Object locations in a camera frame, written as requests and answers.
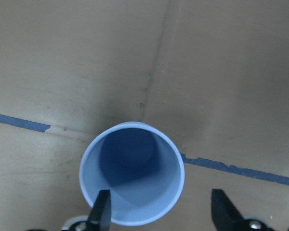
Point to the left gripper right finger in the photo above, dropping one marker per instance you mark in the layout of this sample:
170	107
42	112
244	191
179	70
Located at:
225	216

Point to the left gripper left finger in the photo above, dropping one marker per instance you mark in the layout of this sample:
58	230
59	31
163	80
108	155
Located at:
99	218

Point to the light blue cup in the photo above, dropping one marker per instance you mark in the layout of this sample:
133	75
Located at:
142	168

